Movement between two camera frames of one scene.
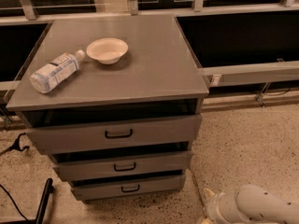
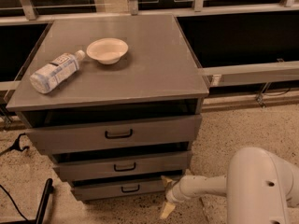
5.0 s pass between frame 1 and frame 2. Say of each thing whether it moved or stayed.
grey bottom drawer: stayed
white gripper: moved
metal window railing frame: stayed
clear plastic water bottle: stayed
